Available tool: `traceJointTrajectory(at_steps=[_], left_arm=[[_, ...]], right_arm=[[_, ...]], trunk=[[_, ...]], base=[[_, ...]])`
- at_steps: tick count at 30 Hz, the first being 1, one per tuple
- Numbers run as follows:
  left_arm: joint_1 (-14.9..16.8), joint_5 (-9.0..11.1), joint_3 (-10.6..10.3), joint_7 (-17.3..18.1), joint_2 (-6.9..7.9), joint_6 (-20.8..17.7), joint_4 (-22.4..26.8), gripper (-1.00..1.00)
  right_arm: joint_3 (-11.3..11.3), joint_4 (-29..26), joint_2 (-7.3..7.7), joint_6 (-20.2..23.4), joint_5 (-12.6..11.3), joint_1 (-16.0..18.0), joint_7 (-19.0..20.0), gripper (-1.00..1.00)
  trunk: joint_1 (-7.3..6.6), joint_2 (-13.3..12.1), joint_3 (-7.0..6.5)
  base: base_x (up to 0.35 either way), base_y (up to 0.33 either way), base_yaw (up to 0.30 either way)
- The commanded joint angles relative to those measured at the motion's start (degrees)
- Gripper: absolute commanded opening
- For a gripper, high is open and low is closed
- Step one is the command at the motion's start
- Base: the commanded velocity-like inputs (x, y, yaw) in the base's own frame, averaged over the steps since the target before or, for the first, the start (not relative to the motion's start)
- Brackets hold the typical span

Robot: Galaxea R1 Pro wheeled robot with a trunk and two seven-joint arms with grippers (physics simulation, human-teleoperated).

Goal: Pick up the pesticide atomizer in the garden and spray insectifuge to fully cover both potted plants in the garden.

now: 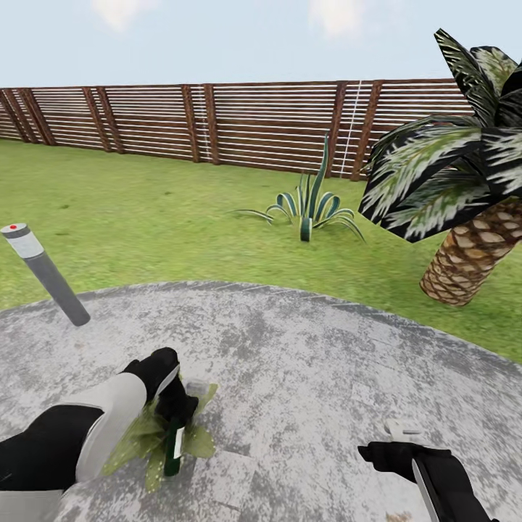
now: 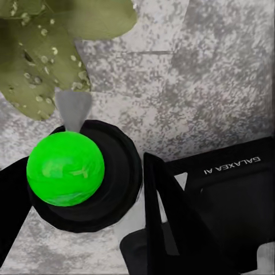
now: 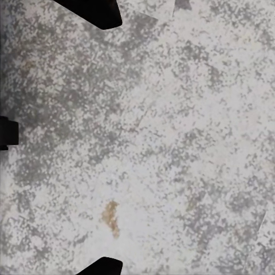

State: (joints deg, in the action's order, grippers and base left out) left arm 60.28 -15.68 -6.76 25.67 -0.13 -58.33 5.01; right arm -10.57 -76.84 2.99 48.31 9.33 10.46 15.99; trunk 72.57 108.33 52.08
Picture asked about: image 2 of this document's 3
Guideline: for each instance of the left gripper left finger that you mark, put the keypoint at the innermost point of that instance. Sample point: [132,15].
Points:
[14,204]

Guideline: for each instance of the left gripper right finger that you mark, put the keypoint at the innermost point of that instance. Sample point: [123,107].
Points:
[200,253]

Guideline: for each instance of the insectifuge atomizer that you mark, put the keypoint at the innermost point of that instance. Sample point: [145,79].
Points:
[87,174]

